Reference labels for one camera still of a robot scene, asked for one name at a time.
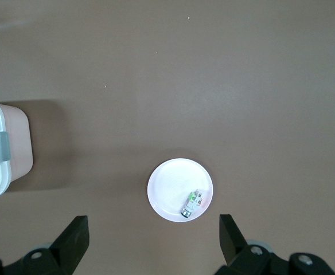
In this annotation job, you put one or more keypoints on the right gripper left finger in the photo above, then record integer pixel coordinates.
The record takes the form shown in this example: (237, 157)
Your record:
(70, 246)

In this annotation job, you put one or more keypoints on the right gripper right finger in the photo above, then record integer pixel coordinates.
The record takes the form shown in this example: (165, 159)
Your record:
(233, 246)

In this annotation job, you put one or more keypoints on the pink round plate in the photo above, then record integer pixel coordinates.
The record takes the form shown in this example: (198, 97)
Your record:
(170, 183)

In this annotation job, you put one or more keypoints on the brown table cover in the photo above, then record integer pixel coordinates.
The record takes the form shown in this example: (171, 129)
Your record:
(184, 86)

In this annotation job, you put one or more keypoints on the white green switch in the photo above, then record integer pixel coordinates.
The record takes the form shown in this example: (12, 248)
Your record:
(191, 204)

